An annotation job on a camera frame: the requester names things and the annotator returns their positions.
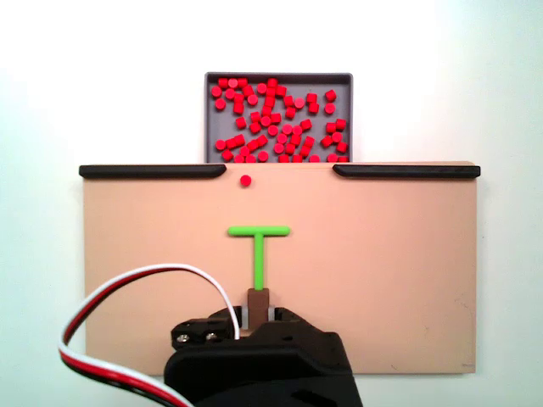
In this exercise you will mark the beige flat board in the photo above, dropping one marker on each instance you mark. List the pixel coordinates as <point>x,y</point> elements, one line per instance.
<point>382,275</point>

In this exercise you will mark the red cylinder granule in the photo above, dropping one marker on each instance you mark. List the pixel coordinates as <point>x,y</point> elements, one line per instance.
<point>306,124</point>
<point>252,99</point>
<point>295,140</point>
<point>281,90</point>
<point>329,108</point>
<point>241,123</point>
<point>266,121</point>
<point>248,90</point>
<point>253,145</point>
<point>314,159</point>
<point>332,157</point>
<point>230,93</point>
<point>262,140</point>
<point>238,108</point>
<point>220,104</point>
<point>297,158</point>
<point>331,95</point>
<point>239,98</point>
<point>271,91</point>
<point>313,107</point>
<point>239,159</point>
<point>309,141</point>
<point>272,82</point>
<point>250,159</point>
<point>342,147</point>
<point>254,127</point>
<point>275,118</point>
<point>269,102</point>
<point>337,137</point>
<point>239,139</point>
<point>299,103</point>
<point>227,155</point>
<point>216,91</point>
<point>287,129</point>
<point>297,130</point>
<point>273,130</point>
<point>223,82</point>
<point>290,112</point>
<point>290,148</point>
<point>283,159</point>
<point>288,101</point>
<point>261,88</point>
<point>311,98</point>
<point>282,138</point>
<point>242,82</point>
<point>245,180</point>
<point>278,148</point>
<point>255,116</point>
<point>326,141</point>
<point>343,160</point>
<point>266,111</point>
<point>244,151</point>
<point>233,83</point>
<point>263,156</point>
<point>231,143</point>
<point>331,127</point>
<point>220,145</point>
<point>304,149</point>
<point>340,124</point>

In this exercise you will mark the black edge rail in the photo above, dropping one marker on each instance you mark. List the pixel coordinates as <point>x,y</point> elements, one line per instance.
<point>407,171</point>
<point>152,171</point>

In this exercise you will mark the grey tray container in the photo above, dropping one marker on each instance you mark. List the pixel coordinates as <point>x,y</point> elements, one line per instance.
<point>318,83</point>

